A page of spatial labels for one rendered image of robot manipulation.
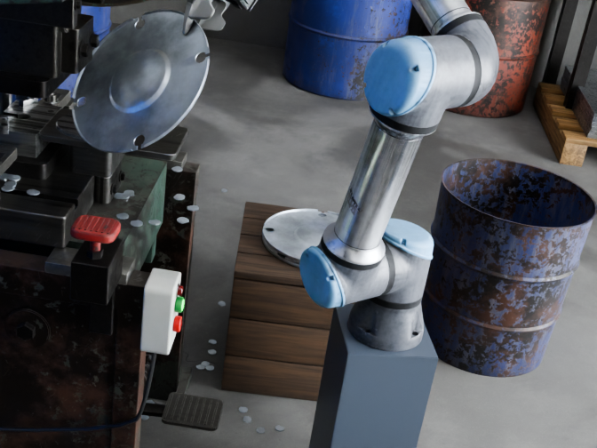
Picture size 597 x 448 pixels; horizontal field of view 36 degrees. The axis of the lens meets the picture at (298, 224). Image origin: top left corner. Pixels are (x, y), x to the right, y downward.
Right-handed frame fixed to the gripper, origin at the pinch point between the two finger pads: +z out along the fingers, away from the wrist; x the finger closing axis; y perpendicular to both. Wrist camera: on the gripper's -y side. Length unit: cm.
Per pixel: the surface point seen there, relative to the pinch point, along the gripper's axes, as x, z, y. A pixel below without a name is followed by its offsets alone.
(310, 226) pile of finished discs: 82, 9, -9
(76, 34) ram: -11.7, 12.3, -9.0
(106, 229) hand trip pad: -9.1, 37.5, 19.7
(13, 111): -1.9, 28.5, -23.7
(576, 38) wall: 310, -178, -82
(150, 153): 6.2, 21.9, 3.6
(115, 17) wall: 214, -60, -275
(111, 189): 10.9, 30.9, -4.0
